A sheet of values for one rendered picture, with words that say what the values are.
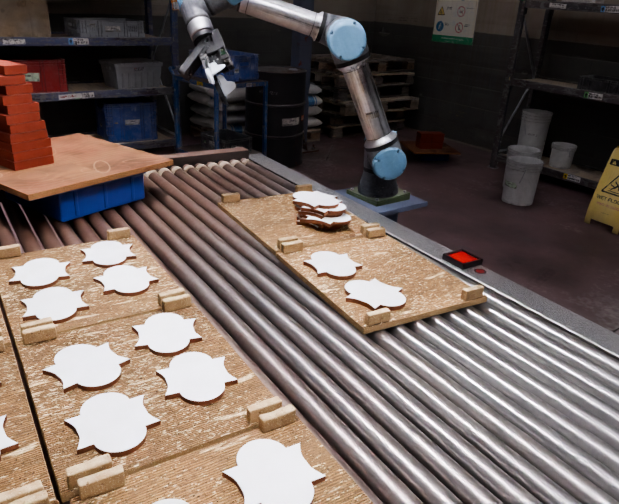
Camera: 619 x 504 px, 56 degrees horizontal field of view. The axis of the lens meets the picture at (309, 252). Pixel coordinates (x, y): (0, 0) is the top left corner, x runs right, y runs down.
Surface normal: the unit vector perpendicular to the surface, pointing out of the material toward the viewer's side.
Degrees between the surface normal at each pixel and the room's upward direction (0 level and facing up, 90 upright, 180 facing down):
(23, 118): 90
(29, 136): 90
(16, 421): 0
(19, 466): 0
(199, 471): 0
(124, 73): 97
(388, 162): 98
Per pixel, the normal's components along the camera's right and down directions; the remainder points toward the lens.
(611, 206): -0.81, -0.02
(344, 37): 0.01, 0.32
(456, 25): -0.80, 0.21
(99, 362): 0.05, -0.91
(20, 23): 0.71, 0.26
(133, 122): 0.55, 0.37
